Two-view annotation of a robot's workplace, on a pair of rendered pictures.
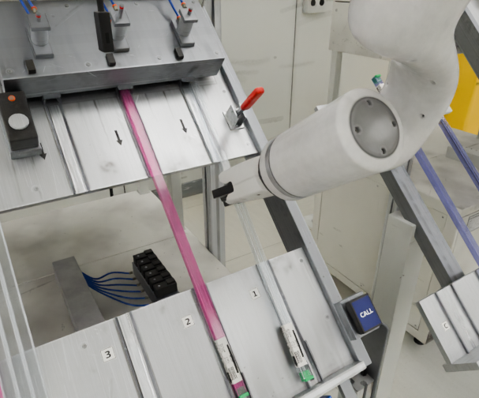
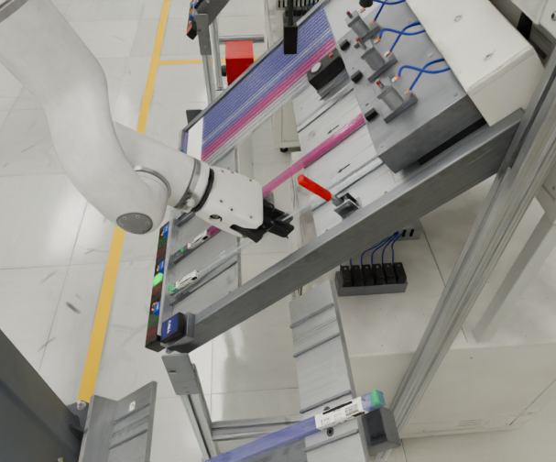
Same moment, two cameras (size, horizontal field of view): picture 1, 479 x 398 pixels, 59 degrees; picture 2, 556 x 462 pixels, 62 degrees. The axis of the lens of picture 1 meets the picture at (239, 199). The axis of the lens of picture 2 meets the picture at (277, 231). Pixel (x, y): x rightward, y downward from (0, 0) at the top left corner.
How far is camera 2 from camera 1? 1.02 m
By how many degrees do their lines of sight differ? 86
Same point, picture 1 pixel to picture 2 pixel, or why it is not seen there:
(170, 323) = not seen: hidden behind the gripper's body
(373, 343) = (176, 366)
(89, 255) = (443, 250)
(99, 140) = (331, 119)
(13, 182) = (306, 96)
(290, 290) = (216, 282)
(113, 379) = not seen: hidden behind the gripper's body
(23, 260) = (450, 209)
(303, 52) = not seen: outside the picture
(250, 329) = (207, 254)
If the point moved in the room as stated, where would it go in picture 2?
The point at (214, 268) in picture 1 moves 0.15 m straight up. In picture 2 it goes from (382, 342) to (396, 302)
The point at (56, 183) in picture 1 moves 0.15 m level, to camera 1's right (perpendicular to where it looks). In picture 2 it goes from (303, 115) to (269, 156)
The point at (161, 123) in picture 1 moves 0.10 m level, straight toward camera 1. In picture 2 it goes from (345, 151) to (288, 141)
